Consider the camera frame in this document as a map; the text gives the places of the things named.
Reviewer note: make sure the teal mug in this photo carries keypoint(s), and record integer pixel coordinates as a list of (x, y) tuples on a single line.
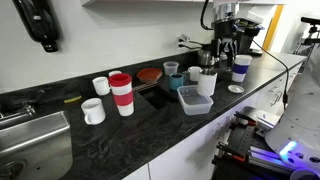
[(176, 81)]

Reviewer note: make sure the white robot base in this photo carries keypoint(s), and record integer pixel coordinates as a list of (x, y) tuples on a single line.
[(300, 123)]

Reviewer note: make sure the stainless steel kettle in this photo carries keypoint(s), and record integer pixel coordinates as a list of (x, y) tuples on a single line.
[(204, 56)]

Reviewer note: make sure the white kitchen cabinet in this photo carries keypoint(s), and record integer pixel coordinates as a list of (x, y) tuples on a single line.
[(206, 146)]

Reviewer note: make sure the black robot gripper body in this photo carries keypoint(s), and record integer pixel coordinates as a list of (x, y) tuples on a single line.
[(225, 30)]

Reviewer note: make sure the clear plastic cup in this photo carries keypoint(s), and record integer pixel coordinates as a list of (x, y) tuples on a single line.
[(171, 68)]

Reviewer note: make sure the yellow door frame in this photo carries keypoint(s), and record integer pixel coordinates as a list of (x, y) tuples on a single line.
[(272, 26)]

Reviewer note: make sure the round white lid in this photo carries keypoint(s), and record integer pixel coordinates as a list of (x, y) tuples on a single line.
[(236, 89)]

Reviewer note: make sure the black coffee maker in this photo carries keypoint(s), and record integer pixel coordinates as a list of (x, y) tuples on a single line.
[(248, 35)]

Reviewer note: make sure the yellow green sponge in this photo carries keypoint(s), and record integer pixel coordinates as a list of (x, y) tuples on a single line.
[(72, 99)]

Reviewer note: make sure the metal faucet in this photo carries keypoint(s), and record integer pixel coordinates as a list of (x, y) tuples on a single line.
[(20, 111)]

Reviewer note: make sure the white wall power outlet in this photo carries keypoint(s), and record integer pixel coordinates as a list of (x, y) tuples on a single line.
[(182, 40)]

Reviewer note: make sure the white tumbler with steel rim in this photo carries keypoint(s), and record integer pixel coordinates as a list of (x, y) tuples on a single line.
[(206, 83)]

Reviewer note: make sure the stainless steel sink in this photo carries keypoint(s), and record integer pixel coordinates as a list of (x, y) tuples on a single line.
[(33, 146)]

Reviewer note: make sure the white tumbler with blue band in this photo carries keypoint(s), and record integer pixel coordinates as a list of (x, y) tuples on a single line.
[(241, 68)]

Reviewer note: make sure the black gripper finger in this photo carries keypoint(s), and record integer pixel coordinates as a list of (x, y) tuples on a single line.
[(233, 46), (218, 47)]

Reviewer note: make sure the clear rectangular plastic container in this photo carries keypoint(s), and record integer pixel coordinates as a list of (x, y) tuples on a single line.
[(195, 100)]

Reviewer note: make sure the large white mug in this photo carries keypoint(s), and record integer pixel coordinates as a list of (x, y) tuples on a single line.
[(94, 111)]

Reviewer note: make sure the black induction cooktop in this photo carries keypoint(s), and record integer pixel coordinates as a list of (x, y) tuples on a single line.
[(160, 96)]

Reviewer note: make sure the red and white tumbler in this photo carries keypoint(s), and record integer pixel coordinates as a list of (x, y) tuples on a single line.
[(122, 96)]

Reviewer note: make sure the small white mug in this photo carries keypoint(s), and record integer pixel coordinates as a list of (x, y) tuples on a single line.
[(195, 74)]

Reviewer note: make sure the red plate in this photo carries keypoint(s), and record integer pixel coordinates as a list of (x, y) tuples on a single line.
[(149, 75)]

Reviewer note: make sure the black camera on stand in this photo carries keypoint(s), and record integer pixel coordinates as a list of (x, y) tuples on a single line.
[(310, 31)]

